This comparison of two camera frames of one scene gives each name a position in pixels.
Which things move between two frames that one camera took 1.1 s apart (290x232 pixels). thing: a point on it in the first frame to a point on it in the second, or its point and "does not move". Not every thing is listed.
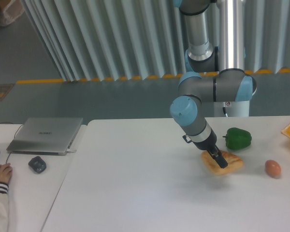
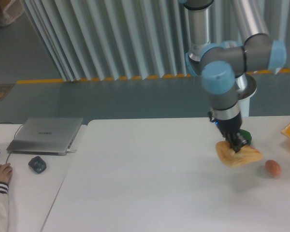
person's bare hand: x=1 y=173 does not move
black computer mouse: x=37 y=164 does not move
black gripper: x=208 y=144 to x=229 y=120
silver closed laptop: x=45 y=136 does not move
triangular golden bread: x=233 y=162 to x=247 y=154
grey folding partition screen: x=111 y=39 does not move
